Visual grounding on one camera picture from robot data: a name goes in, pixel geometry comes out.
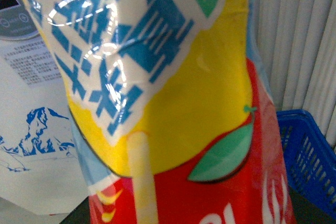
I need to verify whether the white vertical blind curtain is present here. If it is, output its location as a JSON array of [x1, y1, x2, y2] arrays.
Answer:
[[253, 0, 335, 149]]

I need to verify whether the white blue chest freezer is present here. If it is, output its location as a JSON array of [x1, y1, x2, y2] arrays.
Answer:
[[0, 0, 90, 216]]

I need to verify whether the blue plastic basket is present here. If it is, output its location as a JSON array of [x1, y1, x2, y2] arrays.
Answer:
[[277, 109, 335, 220]]

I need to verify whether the instruction text sticker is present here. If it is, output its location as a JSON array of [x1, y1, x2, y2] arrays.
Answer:
[[1, 37, 61, 88]]

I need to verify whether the oval temperature control panel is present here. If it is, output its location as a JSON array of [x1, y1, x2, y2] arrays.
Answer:
[[1, 0, 38, 41]]

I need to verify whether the yellow red drink carton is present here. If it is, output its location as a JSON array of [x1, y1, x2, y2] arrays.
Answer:
[[24, 0, 296, 223]]

